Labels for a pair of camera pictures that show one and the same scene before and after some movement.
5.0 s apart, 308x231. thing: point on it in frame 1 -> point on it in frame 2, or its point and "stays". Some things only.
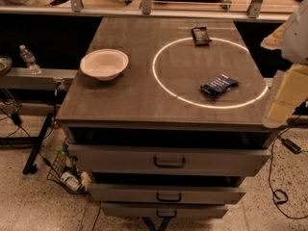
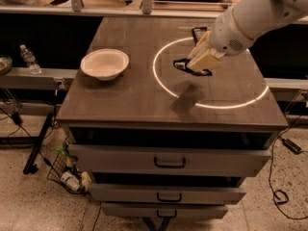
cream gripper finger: x=274 y=39 -> x=203 y=44
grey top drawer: x=169 y=161 stays
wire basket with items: x=64 y=171 stays
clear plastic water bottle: x=30 y=61 stays
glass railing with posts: x=256 y=2 stays
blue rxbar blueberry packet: x=219 y=86 -> x=182 y=64
